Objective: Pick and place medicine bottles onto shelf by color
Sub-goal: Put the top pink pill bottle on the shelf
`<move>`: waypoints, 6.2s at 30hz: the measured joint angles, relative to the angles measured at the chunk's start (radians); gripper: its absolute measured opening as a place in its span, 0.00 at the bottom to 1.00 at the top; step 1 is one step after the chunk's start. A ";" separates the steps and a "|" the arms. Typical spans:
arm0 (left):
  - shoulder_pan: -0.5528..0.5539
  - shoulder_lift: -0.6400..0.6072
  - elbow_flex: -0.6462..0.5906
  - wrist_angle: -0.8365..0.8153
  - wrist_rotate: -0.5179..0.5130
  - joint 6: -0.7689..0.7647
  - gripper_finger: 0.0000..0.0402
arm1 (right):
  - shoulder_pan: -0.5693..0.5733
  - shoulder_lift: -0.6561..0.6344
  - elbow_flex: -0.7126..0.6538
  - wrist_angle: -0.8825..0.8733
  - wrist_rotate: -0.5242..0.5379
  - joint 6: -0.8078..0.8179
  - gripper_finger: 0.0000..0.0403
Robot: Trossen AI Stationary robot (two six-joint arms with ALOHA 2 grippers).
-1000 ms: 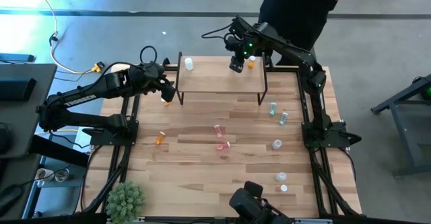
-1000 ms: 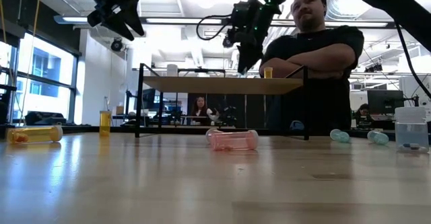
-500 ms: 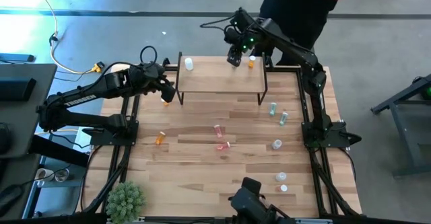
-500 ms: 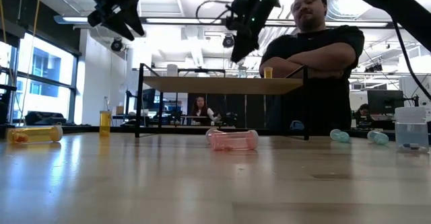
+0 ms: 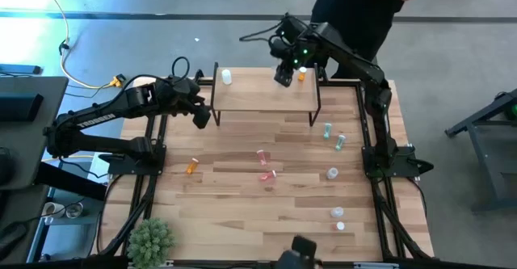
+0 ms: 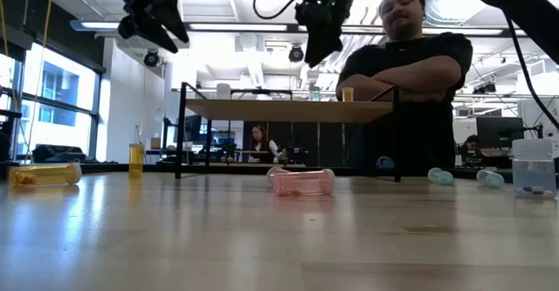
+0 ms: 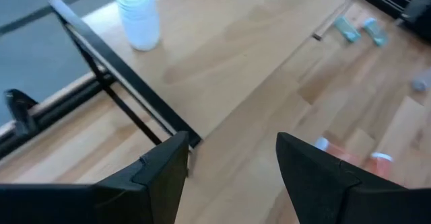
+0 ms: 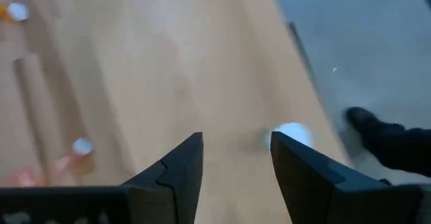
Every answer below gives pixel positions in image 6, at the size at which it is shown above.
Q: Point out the dark monitor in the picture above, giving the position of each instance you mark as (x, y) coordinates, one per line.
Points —
(193, 128)

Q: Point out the wooden shelf black metal frame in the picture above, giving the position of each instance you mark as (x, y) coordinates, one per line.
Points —
(288, 111)

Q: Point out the small orange pill bottle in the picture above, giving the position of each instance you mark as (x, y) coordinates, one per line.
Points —
(347, 94)

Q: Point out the medium orange pill bottle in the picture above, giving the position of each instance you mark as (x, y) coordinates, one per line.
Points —
(136, 162)

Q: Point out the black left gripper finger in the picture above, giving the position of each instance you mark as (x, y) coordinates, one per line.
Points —
(155, 35)
(172, 22)

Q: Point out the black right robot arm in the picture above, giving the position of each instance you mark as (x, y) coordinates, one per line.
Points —
(524, 2)

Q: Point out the large orange pill bottle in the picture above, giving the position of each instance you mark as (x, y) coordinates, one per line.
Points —
(46, 174)

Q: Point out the clear bottle white cap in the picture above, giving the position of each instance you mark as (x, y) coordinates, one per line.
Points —
(533, 168)

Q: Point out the blue rounded object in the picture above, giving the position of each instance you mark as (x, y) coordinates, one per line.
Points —
(385, 162)

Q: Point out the large window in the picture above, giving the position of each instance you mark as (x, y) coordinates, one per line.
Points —
(57, 107)

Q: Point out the black round ceiling lamp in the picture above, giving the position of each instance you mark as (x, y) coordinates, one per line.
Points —
(151, 58)
(296, 53)

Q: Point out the long overhead light bar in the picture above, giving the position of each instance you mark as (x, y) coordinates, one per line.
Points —
(262, 27)

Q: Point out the small cardboard box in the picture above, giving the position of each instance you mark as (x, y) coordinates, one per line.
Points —
(155, 143)

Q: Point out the black partition panels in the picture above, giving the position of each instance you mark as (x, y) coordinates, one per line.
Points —
(314, 144)

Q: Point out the black sofa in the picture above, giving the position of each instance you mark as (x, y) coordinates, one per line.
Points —
(61, 153)

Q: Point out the black aluminium rig frame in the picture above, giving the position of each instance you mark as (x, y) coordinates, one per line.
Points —
(159, 168)

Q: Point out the black computer monitor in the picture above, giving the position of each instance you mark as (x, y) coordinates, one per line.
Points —
(500, 131)

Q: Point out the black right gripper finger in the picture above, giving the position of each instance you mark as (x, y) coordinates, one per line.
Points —
(321, 42)

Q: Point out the small teal pill bottle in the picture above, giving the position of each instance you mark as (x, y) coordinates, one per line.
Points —
(441, 177)
(490, 178)

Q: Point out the black track spotlights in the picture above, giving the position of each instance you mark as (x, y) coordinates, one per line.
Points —
(485, 88)

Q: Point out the silver ventilation duct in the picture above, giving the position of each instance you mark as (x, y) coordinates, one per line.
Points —
(445, 2)

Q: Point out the person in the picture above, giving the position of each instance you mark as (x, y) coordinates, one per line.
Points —
(471, 149)
(406, 107)
(262, 144)

